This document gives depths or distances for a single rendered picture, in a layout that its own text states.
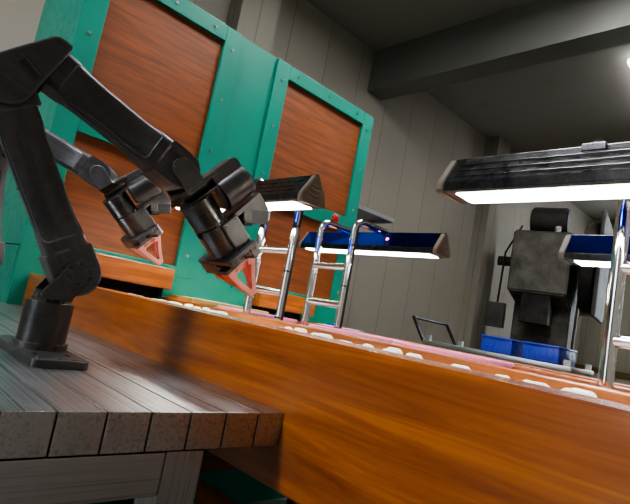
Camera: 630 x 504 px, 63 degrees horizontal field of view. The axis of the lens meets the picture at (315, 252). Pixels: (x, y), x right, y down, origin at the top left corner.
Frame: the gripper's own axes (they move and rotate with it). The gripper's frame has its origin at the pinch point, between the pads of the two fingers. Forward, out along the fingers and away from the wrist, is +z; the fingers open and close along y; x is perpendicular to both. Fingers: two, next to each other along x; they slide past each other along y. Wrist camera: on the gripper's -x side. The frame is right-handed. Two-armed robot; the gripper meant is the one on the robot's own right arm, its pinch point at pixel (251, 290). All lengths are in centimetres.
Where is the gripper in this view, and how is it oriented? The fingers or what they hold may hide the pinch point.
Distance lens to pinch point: 93.3
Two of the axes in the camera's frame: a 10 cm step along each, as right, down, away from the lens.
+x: -6.0, 6.0, -5.3
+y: -6.9, -0.4, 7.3
